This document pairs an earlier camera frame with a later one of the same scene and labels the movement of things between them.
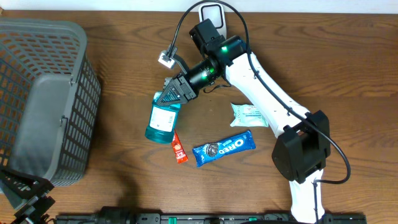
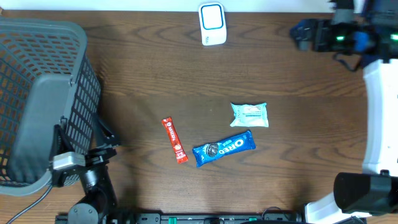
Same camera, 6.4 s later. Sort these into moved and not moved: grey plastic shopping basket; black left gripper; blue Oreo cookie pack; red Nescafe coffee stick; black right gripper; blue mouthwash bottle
Moved: black left gripper; black right gripper; blue mouthwash bottle
Not moved: grey plastic shopping basket; blue Oreo cookie pack; red Nescafe coffee stick
